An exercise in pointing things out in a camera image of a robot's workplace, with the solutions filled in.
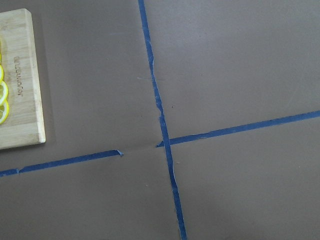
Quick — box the lemon slice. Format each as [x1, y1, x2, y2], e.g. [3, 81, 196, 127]
[0, 65, 4, 83]
[0, 100, 10, 124]
[0, 80, 9, 105]

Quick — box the wooden cutting board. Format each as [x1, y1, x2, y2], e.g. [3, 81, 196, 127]
[0, 8, 46, 150]

